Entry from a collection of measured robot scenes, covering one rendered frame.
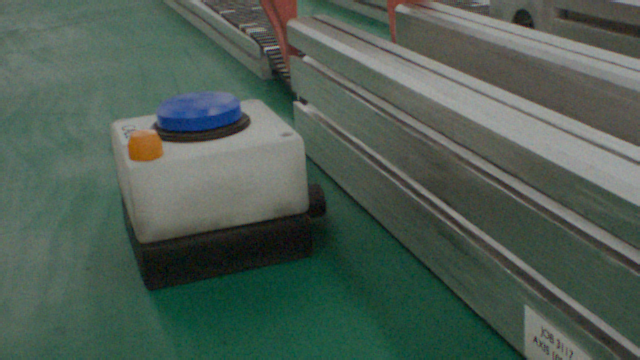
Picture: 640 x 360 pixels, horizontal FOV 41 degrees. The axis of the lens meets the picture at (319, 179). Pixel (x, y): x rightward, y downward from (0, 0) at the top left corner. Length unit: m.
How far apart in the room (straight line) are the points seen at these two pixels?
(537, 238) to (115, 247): 0.23
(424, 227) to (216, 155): 0.10
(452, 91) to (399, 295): 0.09
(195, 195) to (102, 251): 0.08
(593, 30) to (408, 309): 0.28
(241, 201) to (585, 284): 0.17
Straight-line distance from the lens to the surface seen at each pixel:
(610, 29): 0.59
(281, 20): 0.56
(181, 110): 0.40
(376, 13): 1.00
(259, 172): 0.38
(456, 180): 0.34
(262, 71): 0.75
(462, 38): 0.48
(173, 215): 0.38
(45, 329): 0.38
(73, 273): 0.43
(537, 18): 0.64
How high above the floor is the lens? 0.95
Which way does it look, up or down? 20 degrees down
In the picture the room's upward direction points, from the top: 4 degrees counter-clockwise
